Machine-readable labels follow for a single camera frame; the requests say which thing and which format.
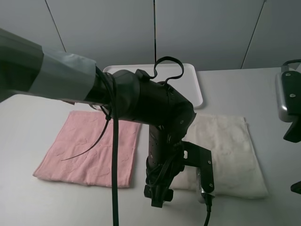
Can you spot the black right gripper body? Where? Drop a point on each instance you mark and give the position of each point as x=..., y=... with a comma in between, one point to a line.
x=294, y=153

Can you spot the cream white towel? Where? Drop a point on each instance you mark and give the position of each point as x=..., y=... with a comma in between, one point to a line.
x=236, y=169

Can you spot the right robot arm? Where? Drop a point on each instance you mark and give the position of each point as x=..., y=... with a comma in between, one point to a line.
x=288, y=92

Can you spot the black cable tie left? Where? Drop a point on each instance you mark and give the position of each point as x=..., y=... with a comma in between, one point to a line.
x=107, y=118

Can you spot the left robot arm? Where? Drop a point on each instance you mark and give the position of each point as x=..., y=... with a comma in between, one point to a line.
x=30, y=69

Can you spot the white rectangular plastic tray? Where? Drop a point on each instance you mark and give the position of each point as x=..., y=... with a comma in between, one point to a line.
x=187, y=85

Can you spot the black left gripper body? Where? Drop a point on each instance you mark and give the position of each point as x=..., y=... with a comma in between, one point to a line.
x=164, y=162

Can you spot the pink towel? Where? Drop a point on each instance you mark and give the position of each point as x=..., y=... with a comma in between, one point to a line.
x=93, y=168

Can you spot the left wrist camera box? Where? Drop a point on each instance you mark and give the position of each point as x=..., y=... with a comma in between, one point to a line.
x=201, y=159

